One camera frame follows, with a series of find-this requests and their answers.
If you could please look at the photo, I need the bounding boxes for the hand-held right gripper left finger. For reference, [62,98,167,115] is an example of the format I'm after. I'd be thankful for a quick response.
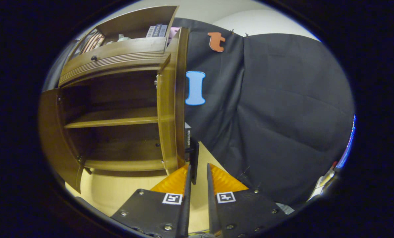
[110,164,191,238]

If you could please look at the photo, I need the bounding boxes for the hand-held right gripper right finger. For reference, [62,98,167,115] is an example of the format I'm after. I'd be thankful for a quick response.
[206,163,287,238]

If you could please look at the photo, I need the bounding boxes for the wooden shoe cabinet door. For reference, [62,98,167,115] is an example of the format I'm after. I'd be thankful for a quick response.
[157,27,200,185]
[38,88,85,194]

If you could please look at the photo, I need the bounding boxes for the wooden double-door shoe cabinet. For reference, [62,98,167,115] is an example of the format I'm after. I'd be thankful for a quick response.
[58,6,184,177]

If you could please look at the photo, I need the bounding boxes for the wooden cabinet shelf board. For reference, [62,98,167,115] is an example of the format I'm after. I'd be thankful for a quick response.
[64,107,160,129]

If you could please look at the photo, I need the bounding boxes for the small grey object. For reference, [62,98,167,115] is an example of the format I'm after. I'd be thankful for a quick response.
[277,203,295,215]

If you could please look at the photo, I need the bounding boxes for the black backdrop cloth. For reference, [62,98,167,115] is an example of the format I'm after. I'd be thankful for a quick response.
[42,17,355,207]

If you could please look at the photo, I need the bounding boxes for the wooden drawer with black knob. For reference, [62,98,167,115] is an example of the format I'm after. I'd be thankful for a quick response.
[59,37,171,87]

